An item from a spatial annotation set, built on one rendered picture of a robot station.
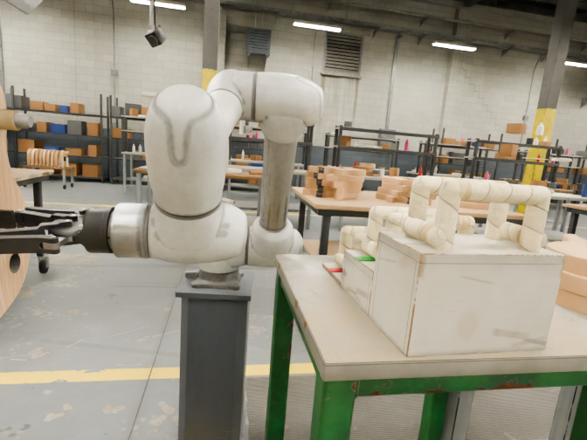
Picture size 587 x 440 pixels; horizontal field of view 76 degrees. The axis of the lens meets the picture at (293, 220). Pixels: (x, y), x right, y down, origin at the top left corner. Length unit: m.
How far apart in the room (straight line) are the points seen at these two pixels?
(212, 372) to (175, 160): 1.17
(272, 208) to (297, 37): 11.14
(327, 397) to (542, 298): 0.40
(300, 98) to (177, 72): 10.94
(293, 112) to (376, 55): 11.87
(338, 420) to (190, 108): 0.51
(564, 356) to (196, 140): 0.69
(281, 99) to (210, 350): 0.96
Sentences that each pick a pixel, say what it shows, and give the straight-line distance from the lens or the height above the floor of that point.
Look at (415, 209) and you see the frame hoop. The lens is 0.68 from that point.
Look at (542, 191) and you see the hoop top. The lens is 0.72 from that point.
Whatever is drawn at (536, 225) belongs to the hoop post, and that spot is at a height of 1.15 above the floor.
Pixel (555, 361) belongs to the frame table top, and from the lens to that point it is 0.81.
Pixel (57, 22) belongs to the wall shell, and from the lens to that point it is 12.85.
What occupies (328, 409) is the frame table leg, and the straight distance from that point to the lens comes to 0.66.
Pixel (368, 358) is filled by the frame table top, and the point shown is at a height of 0.93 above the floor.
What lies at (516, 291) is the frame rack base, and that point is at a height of 1.04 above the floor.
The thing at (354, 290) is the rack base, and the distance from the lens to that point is 0.82.
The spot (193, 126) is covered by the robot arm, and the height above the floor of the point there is 1.26.
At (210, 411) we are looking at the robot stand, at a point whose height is 0.21.
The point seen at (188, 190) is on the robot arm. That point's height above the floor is 1.17.
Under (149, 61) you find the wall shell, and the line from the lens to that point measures 12.08.
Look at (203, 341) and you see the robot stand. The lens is 1.52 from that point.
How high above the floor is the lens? 1.24
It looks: 11 degrees down
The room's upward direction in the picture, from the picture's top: 5 degrees clockwise
